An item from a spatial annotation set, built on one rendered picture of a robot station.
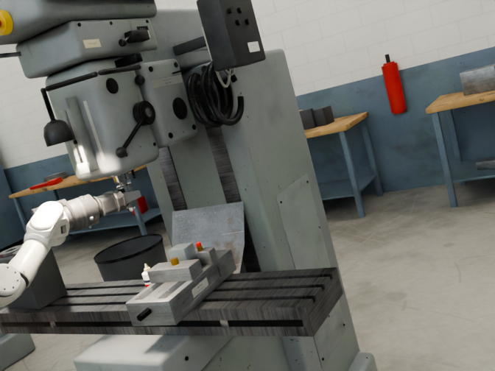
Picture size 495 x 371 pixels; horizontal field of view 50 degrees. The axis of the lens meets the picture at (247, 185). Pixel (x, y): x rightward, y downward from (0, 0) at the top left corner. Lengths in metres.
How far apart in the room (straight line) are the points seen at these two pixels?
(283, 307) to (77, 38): 0.85
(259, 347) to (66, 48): 1.13
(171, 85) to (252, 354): 0.91
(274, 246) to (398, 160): 3.89
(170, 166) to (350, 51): 3.87
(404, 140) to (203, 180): 3.88
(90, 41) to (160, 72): 0.27
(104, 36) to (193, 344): 0.89
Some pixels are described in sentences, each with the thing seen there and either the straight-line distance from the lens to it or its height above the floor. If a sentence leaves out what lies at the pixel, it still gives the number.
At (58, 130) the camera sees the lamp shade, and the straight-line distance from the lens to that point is 1.45.
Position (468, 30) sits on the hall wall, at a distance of 5.40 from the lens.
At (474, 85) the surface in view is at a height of 0.96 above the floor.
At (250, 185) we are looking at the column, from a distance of 1.83.
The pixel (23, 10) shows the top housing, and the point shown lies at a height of 1.77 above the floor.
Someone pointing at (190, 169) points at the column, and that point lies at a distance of 1.94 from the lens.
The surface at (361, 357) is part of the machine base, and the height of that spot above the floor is 0.20.
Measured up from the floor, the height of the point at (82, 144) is 1.42.
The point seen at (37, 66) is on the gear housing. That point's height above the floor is 1.65.
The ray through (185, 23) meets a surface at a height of 1.70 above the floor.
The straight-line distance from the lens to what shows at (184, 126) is 1.71.
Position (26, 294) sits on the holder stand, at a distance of 2.02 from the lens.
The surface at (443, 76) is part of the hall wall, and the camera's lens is 5.44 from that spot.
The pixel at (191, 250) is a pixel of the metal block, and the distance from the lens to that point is 1.57.
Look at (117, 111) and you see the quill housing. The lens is 1.53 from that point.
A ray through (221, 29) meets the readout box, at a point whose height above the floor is 1.63.
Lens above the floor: 1.45
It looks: 10 degrees down
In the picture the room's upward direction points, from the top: 16 degrees counter-clockwise
